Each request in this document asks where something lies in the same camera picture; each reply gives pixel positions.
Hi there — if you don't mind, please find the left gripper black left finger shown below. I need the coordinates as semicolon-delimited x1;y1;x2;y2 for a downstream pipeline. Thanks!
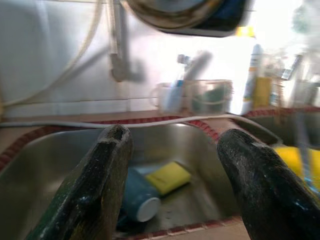
24;124;133;240

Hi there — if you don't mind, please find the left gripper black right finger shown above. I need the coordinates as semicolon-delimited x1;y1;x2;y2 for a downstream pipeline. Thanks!
216;128;320;240

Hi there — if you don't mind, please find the yellow plastic bowl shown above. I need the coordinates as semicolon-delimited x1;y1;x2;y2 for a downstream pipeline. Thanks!
273;146;320;186

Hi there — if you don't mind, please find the teal plastic mug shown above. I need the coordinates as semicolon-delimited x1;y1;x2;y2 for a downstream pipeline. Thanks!
117;166;162;223

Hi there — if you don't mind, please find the steel sink basin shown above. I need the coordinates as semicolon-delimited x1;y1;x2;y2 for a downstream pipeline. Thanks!
0;122;241;237
234;109;320;148

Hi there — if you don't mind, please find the bright yellow sponge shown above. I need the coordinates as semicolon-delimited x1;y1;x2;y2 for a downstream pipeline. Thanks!
144;161;192;196

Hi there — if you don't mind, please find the mustard yellow sponge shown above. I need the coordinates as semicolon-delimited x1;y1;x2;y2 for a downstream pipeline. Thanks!
253;76;273;108

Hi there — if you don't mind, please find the clear plastic bucket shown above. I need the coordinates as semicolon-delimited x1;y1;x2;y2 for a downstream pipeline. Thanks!
186;79;233;116

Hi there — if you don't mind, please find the white bottle yellow cap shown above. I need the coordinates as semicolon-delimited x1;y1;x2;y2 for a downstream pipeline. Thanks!
241;43;265;116

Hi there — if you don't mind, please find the blue toothbrush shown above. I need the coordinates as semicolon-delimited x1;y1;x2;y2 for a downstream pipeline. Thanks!
169;53;191;111

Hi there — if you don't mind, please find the thin white tube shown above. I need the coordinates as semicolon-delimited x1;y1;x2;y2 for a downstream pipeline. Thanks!
0;0;104;106

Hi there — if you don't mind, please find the hanging steel pan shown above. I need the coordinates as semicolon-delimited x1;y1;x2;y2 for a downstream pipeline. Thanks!
124;0;251;38

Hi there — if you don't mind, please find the white sprayer hose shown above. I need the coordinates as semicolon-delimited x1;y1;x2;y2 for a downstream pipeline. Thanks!
0;113;283;146

